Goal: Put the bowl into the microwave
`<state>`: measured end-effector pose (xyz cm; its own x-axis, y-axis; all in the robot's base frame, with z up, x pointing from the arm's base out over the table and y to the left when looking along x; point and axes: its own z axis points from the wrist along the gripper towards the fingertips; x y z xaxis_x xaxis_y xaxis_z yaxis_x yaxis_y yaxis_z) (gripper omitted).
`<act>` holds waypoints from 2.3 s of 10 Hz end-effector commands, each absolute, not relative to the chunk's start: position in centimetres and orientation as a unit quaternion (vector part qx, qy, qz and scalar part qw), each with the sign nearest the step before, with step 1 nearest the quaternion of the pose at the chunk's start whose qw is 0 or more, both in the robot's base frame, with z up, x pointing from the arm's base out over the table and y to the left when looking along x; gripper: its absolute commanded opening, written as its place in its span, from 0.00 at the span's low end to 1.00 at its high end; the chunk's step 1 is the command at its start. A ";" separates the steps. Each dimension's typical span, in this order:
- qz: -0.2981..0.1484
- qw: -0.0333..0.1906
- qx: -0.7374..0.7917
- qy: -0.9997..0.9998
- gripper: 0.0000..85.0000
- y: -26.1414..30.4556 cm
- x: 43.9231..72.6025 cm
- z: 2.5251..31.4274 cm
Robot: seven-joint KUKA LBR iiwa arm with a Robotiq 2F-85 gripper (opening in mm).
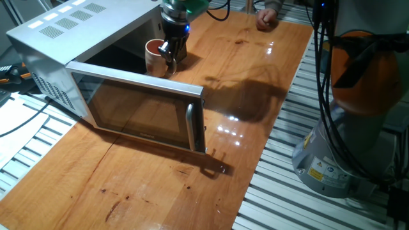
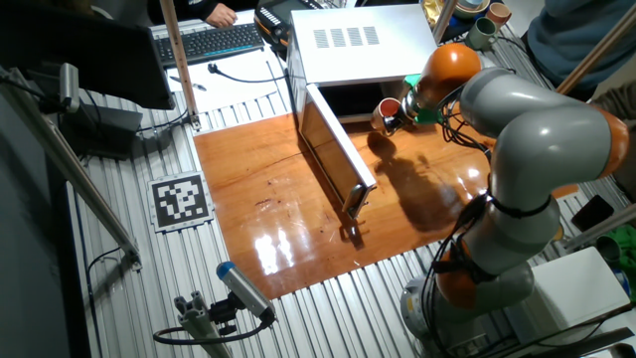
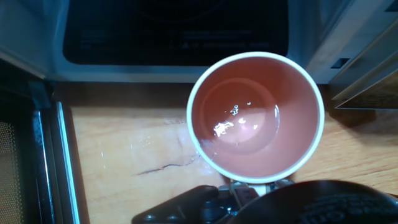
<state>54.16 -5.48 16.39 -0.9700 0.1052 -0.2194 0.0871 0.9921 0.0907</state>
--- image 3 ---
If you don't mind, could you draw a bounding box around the orange wooden board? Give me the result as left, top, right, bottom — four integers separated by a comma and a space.
70, 105, 398, 224

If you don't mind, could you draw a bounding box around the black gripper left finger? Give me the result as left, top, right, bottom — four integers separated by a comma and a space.
131, 182, 259, 224

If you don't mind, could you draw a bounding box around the beige cup pink inside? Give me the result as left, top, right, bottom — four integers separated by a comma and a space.
185, 51, 326, 197

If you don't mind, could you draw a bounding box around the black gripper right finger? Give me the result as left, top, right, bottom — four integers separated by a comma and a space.
269, 179, 295, 190

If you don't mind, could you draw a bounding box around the silver microwave oven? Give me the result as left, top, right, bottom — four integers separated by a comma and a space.
0, 0, 398, 224

